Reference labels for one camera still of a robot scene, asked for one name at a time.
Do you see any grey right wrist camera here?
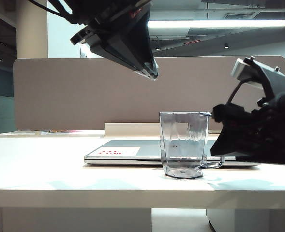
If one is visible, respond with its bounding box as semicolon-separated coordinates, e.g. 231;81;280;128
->
230;56;285;102

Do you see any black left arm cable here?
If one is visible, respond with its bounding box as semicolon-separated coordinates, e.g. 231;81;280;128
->
27;0;74;19

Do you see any clear faceted cup with handle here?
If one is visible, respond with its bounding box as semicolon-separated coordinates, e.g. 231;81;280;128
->
159;111;224;181

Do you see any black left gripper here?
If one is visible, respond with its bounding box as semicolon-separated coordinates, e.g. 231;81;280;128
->
69;0;160;81

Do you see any framed wall notice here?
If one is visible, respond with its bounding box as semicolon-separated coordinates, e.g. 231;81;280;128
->
79;44;92;59

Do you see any white desk modesty panel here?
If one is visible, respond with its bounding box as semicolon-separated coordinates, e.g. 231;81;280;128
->
0;208;152;232

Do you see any long white ceiling light strip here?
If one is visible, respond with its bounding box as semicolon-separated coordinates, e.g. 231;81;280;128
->
147;19;285;29

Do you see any brown right camera cable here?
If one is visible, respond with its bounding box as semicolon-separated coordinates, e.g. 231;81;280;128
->
225;79;251;106

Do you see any beige fabric desk divider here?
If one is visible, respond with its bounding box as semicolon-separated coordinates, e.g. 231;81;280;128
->
13;55;285;131

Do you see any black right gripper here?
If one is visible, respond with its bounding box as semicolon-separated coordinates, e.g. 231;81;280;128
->
210;83;285;167

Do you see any white red Nice Try sticker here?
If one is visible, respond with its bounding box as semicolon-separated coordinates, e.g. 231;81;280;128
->
91;146;141;157

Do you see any silver Dell laptop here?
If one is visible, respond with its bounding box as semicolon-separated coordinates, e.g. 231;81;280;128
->
84;139;261;167

